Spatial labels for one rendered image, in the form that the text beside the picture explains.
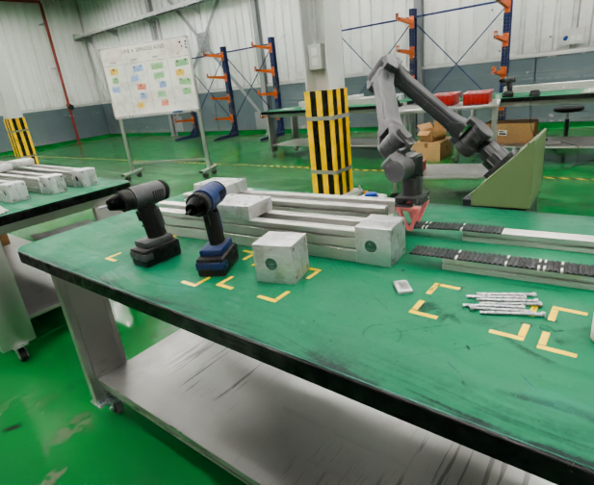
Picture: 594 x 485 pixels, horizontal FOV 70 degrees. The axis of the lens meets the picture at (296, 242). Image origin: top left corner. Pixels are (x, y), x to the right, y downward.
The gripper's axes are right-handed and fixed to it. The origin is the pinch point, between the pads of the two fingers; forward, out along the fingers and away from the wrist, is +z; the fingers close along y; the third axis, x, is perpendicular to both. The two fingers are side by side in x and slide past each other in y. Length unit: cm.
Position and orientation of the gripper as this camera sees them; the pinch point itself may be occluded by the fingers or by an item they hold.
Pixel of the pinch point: (412, 224)
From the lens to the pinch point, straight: 124.3
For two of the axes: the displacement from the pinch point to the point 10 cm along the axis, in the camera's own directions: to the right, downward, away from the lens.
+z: 1.1, 9.3, 3.5
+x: 8.3, 1.1, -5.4
